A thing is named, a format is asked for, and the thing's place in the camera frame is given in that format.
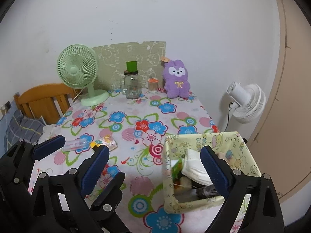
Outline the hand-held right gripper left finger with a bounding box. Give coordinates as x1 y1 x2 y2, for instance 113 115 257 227
30 145 110 233

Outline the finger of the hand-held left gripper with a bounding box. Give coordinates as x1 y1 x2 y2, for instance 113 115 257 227
90 171 129 233
5 135 66 185

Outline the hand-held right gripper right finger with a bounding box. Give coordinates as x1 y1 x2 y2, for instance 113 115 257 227
200 146 285 233

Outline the white face mask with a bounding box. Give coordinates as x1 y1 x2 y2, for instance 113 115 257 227
181 149 212 185

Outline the green packet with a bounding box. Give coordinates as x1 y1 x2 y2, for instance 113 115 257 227
171 159 184 179

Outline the yellow printed storage box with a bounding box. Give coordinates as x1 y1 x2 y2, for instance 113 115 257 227
163 131 262 214

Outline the white cloth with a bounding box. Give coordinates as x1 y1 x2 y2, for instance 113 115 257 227
42 124 57 136

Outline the clear plastic tube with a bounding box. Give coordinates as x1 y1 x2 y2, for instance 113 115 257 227
61 138 89 152

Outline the grey striped cushion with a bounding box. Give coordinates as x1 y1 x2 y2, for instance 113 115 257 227
7 109 45 142

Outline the floral tablecloth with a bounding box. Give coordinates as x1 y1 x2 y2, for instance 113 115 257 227
28 87 246 233

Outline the wooden chair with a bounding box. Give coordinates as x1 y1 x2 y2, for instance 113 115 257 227
13 83 78 124

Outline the white floor fan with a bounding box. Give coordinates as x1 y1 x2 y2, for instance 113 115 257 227
226 82 266 124

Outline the green desk fan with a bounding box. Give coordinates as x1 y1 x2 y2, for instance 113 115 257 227
57 44 110 107

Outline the glass jar with green lid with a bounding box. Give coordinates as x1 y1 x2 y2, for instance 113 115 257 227
120 61 142 99

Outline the purple plush bunny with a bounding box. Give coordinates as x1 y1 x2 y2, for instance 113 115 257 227
160 56 191 99

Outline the cotton swab jar orange lid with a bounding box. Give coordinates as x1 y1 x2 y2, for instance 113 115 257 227
148 76 159 93

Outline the beige door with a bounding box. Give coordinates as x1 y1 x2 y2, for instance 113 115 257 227
248 0 311 199

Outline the black fan cable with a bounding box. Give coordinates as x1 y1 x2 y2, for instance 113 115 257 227
224 103 234 133

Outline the white desk fan cable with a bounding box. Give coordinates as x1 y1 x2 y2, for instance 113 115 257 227
72 89 84 102

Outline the green printed wall sheet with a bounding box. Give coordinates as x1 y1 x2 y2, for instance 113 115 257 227
91 41 167 91

